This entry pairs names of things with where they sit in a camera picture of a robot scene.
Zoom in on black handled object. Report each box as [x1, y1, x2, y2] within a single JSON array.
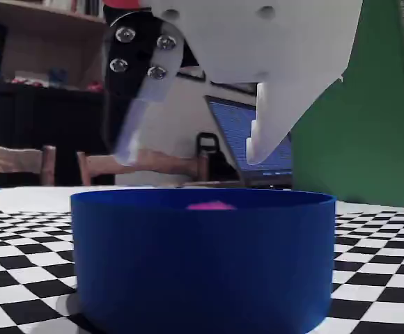
[[196, 132, 245, 182]]

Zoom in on blue round box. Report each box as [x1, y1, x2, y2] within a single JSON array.
[[70, 188, 337, 334]]

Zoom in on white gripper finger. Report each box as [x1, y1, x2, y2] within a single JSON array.
[[103, 11, 186, 165]]

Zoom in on light wooden bookshelf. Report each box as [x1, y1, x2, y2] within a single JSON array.
[[0, 0, 109, 86]]

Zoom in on row of books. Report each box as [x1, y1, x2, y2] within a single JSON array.
[[70, 0, 102, 17]]

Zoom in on brown wooden chair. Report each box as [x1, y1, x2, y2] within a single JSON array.
[[77, 148, 210, 187], [0, 140, 57, 187]]

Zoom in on pink faceted ball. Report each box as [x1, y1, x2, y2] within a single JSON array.
[[186, 200, 238, 212]]

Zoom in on checkerboard printed white sheet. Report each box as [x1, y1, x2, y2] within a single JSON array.
[[0, 185, 404, 334]]

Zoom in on black sideboard cabinet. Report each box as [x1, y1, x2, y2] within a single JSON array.
[[0, 82, 119, 188]]

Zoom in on open laptop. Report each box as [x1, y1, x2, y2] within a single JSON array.
[[204, 94, 294, 189]]

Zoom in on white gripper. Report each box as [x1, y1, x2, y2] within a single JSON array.
[[139, 0, 364, 165]]

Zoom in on small blue item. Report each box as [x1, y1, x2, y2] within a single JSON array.
[[47, 67, 70, 86]]

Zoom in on pink white papers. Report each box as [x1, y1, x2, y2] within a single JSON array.
[[13, 77, 47, 87]]

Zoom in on large green book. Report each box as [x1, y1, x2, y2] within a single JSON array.
[[290, 0, 404, 209]]

